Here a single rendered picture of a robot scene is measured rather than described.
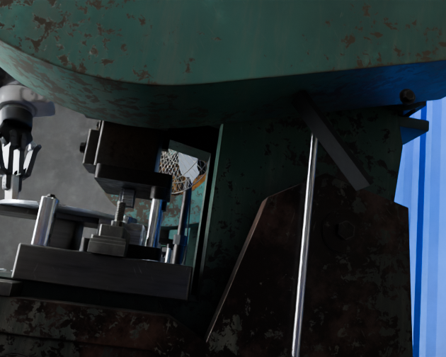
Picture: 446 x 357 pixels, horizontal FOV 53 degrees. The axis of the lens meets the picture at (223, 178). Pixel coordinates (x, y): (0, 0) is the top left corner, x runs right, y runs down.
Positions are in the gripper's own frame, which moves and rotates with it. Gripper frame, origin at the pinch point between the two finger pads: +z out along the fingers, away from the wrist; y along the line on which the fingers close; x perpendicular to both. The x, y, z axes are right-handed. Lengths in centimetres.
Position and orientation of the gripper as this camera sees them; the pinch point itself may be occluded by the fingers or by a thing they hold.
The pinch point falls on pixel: (11, 190)
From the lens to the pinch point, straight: 110.5
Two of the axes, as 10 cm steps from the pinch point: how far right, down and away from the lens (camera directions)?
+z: 1.4, 9.1, -4.0
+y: -5.9, -2.5, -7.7
